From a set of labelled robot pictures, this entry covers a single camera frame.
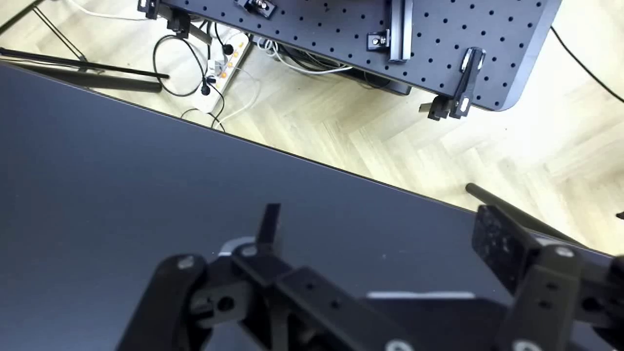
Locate black perforated breadboard table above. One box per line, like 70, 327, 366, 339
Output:
136, 0, 561, 117

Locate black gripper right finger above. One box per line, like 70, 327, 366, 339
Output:
472, 204, 624, 351

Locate black tripod legs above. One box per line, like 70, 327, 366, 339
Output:
0, 0, 168, 93

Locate black coiled floor cable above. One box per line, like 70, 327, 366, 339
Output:
150, 17, 238, 132

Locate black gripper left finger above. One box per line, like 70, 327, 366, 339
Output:
117, 202, 417, 351

